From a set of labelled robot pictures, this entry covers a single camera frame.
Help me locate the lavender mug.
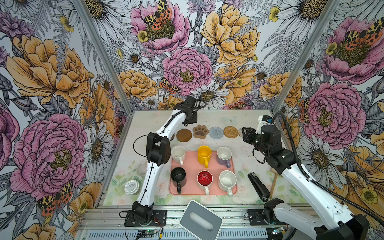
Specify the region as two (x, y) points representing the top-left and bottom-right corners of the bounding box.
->
(217, 147), (232, 169)

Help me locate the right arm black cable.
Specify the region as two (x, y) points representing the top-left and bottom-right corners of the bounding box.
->
(271, 110), (384, 226)

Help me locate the grey tissue box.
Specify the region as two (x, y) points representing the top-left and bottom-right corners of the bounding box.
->
(180, 200), (223, 240)

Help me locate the matte brown round coaster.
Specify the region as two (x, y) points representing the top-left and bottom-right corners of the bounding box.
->
(177, 129), (192, 143)

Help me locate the grey woven round coaster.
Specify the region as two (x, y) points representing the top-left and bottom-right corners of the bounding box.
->
(209, 127), (224, 140)

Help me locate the black stapler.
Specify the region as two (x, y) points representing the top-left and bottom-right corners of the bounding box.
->
(248, 173), (271, 202)

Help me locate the white mug back left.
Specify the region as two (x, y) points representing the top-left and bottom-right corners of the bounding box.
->
(171, 146), (186, 166)

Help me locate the white lidded jar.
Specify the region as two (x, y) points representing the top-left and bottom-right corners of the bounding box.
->
(124, 180), (140, 195)

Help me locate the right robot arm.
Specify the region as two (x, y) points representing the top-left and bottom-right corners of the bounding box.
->
(242, 116), (370, 240)

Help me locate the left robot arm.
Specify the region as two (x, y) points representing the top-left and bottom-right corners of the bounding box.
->
(128, 96), (207, 225)

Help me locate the pink plastic tray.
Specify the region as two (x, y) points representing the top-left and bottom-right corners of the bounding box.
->
(170, 151), (238, 197)

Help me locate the yellow mug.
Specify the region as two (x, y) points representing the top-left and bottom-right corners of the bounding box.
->
(197, 146), (212, 169)

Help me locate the tan rattan round coaster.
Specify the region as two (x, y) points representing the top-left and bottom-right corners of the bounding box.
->
(223, 126), (239, 139)

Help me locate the clear glass jar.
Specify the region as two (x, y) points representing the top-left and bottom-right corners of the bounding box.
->
(137, 161), (148, 178)

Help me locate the white mug front right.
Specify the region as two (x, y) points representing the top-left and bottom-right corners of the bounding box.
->
(219, 170), (237, 197)

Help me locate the green circuit board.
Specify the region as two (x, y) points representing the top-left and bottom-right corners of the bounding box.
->
(136, 230), (161, 240)

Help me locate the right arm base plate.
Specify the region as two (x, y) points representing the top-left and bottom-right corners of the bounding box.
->
(245, 209), (269, 226)

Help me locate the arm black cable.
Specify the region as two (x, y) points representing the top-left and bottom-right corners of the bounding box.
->
(271, 110), (384, 226)
(118, 97), (208, 240)

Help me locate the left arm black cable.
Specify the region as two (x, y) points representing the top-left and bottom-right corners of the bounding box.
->
(118, 97), (208, 240)

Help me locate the black mug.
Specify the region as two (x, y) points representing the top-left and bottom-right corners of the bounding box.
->
(171, 167), (187, 194)

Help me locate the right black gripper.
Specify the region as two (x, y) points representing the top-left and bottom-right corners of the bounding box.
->
(241, 127), (270, 157)

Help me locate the brown paw print coaster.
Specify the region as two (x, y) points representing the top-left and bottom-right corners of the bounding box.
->
(193, 125), (210, 139)

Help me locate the wooden mallet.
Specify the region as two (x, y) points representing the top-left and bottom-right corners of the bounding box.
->
(270, 168), (279, 199)

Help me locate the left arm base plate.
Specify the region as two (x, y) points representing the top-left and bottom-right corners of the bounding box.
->
(124, 210), (168, 227)

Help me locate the red inside white mug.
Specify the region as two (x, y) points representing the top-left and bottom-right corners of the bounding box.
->
(197, 171), (214, 195)

